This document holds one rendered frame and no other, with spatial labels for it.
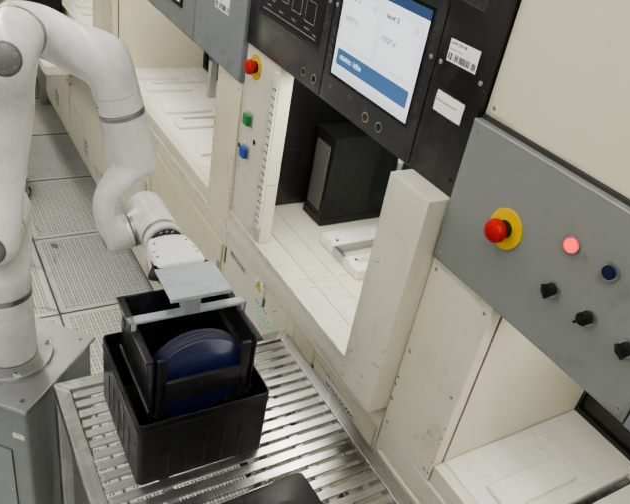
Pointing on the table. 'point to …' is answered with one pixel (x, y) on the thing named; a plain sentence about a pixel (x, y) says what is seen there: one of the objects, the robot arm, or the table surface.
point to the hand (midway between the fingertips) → (191, 286)
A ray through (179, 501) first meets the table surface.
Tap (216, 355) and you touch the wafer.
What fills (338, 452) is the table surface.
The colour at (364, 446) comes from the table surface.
